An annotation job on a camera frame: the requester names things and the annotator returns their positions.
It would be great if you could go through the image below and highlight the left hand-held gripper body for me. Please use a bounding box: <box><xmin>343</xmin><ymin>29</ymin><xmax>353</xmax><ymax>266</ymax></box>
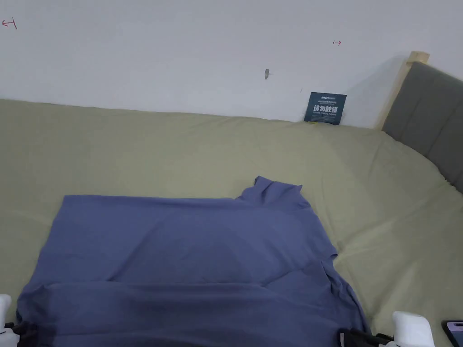
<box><xmin>0</xmin><ymin>294</ymin><xmax>15</xmax><ymax>347</ymax></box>

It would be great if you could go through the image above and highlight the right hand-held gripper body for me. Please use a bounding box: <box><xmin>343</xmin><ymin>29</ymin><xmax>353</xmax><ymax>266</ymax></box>
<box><xmin>392</xmin><ymin>310</ymin><xmax>434</xmax><ymax>347</ymax></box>

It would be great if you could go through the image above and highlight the dark blue shirt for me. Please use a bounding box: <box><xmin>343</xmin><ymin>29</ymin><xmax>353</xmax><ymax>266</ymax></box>
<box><xmin>16</xmin><ymin>175</ymin><xmax>372</xmax><ymax>347</ymax></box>

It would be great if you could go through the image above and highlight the dark smartphone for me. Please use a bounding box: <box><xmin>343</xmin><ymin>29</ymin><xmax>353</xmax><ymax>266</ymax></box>
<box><xmin>441</xmin><ymin>319</ymin><xmax>463</xmax><ymax>347</ymax></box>

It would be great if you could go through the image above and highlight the grey padded headboard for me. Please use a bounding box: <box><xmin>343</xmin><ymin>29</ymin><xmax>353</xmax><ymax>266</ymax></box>
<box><xmin>374</xmin><ymin>51</ymin><xmax>463</xmax><ymax>196</ymax></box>

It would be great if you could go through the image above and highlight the bed with pale green sheet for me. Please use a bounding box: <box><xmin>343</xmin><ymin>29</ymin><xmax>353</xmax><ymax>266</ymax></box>
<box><xmin>0</xmin><ymin>98</ymin><xmax>463</xmax><ymax>347</ymax></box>

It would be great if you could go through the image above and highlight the dark blue printed card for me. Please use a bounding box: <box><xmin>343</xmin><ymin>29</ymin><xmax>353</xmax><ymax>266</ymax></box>
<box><xmin>303</xmin><ymin>92</ymin><xmax>348</xmax><ymax>127</ymax></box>

